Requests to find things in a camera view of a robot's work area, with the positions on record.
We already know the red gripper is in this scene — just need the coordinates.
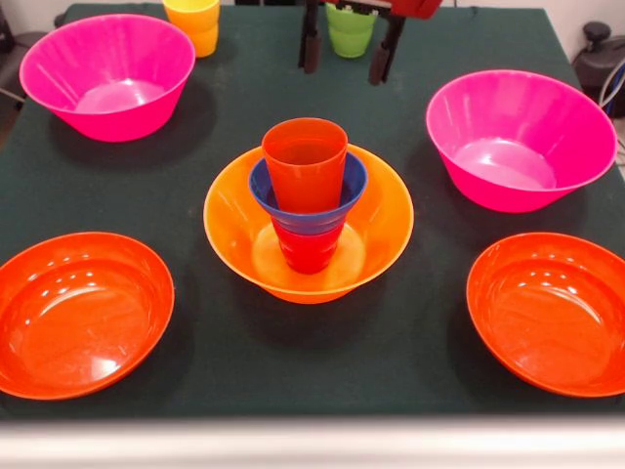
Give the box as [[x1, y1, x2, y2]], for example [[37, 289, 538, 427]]
[[297, 0, 443, 87]]

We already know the red-orange plastic cup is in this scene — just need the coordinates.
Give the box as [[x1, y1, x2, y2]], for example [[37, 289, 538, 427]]
[[261, 117, 350, 215]]

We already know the blue small bowl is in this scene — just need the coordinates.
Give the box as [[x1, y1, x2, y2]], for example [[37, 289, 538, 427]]
[[248, 151, 368, 236]]

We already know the crimson plastic cup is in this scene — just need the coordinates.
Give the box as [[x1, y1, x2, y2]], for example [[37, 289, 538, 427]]
[[271, 219, 346, 276]]

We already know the orange large bowl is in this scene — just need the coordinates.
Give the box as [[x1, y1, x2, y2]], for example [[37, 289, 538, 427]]
[[202, 144, 415, 305]]

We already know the red shallow bowl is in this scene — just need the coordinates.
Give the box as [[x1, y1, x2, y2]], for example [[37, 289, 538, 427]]
[[0, 232, 176, 402], [466, 232, 625, 399]]

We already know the green plastic cup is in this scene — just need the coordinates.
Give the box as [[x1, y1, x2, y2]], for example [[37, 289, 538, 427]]
[[325, 2, 378, 60]]

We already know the yellow plastic cup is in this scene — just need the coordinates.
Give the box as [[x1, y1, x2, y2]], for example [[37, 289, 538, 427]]
[[162, 0, 221, 59]]

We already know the pink large bowl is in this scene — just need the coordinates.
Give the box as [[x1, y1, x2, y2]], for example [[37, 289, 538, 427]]
[[425, 68, 619, 213], [19, 13, 196, 143]]

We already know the dark green tablecloth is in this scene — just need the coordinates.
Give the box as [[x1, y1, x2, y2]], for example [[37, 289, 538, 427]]
[[0, 2, 625, 421]]

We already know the black pedestal foot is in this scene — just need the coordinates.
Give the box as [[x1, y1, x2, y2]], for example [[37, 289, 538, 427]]
[[0, 9, 50, 104], [571, 21, 625, 105]]

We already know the grey hose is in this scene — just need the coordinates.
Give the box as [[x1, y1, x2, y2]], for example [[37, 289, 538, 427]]
[[599, 58, 625, 111]]

